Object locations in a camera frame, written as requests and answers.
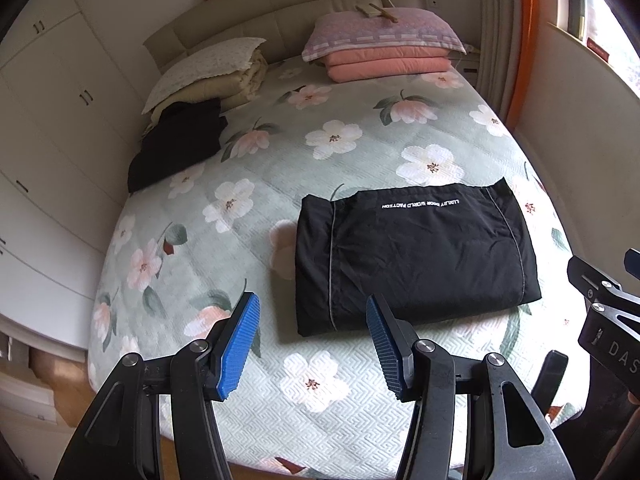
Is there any black object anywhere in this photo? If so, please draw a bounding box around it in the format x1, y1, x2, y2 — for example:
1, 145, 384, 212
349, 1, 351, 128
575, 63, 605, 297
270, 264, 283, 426
530, 350, 569, 407

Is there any beige padded headboard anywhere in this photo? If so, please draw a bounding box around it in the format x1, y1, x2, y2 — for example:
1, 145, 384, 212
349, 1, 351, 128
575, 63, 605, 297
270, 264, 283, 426
143, 0, 426, 81

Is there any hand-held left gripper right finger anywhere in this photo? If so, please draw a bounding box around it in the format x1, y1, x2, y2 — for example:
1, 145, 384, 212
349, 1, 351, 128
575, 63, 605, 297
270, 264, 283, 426
365, 294, 576, 480

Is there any orange wall trim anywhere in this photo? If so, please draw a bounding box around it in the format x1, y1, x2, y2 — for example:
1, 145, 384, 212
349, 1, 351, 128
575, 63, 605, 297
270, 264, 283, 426
502, 0, 538, 123

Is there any pink folded blanket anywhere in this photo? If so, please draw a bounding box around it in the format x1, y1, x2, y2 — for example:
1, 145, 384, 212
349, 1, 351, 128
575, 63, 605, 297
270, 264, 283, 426
325, 52, 453, 83

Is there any floral bedspread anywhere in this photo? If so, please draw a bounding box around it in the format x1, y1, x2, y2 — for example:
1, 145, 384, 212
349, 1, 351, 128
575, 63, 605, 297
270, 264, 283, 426
86, 55, 588, 478

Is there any black folded garment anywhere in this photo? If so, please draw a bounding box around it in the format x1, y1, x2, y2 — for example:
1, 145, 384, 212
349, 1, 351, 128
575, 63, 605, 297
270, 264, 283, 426
127, 97, 228, 194

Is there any wooden clip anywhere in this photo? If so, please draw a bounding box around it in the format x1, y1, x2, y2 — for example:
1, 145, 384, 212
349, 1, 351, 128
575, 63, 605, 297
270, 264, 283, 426
356, 4, 401, 25

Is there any white lace pillow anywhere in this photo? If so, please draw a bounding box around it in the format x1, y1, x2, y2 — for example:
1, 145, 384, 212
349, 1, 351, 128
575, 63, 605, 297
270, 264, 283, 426
142, 37, 267, 115

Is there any window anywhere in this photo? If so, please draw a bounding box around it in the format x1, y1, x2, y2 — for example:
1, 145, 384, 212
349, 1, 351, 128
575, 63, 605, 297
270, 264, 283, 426
565, 0, 640, 86

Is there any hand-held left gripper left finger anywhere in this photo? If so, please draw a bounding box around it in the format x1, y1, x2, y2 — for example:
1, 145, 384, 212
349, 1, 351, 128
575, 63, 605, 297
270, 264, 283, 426
52, 291, 262, 480

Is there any pink patterned pillow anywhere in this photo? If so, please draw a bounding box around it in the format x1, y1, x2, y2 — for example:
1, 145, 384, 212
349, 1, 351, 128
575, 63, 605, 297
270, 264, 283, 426
301, 8, 467, 63

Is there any black jacket with grey piping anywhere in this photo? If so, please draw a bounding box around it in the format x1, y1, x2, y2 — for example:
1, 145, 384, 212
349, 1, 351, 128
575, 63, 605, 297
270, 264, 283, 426
294, 176, 543, 337

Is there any beige folded quilt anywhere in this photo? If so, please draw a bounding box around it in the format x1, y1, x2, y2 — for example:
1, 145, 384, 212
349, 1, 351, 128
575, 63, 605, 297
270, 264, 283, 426
150, 52, 271, 122

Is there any white wardrobe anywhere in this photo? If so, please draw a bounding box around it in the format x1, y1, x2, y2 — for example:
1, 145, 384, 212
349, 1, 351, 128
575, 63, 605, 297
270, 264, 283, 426
0, 0, 156, 356

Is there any white curtain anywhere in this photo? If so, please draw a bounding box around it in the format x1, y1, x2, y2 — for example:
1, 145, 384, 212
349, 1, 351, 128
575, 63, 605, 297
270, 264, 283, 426
472, 0, 523, 111

